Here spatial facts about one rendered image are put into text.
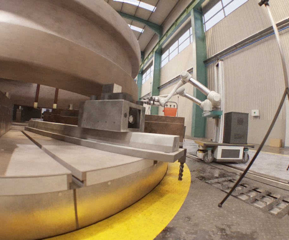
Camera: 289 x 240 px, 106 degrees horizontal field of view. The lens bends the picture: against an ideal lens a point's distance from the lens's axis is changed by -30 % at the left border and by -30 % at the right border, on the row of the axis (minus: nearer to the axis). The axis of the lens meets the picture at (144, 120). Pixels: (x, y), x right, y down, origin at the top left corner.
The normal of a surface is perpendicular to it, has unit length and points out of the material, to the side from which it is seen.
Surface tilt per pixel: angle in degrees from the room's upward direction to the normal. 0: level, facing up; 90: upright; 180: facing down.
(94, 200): 90
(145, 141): 72
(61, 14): 90
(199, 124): 90
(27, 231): 90
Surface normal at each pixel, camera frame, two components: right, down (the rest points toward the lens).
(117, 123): -0.43, -0.07
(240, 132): -0.11, -0.05
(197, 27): 0.27, -0.02
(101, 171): 0.81, 0.04
